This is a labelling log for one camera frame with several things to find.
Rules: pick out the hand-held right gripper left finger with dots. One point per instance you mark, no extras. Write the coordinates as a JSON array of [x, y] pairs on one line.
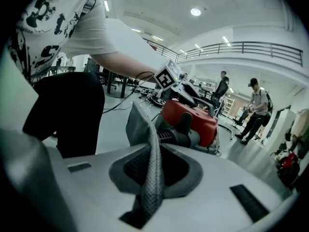
[[96, 192]]

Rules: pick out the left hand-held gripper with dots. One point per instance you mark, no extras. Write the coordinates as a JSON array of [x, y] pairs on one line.
[[165, 80]]

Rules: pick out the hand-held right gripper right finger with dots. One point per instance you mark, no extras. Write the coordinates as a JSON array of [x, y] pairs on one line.
[[217, 202]]

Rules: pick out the red-lidded vacuum cleaner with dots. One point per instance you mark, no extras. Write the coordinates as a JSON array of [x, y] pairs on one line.
[[204, 126]]

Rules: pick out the grey cloth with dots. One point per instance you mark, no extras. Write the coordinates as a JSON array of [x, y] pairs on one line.
[[154, 178]]

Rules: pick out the person's left forearm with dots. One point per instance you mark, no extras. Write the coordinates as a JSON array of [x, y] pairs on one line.
[[116, 64]]

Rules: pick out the dark desk with black legs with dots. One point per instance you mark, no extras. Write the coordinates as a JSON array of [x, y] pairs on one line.
[[123, 86]]

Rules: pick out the round ceiling lamp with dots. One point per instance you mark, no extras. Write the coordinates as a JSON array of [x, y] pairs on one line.
[[195, 11]]

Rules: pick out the person's black trousers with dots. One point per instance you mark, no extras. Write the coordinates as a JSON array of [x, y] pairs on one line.
[[72, 110]]

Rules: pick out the white cabinet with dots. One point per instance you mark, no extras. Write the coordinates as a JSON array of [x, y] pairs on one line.
[[282, 127]]

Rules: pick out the clothes rack with garments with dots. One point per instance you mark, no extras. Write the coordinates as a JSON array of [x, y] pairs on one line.
[[301, 124]]

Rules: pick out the black balcony railing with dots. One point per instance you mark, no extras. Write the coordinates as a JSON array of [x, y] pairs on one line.
[[301, 58]]

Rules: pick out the person in white patterned shirt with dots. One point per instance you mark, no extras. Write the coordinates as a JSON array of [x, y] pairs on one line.
[[91, 33]]

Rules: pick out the row of strip ceiling lights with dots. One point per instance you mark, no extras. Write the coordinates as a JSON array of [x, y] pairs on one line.
[[106, 6]]

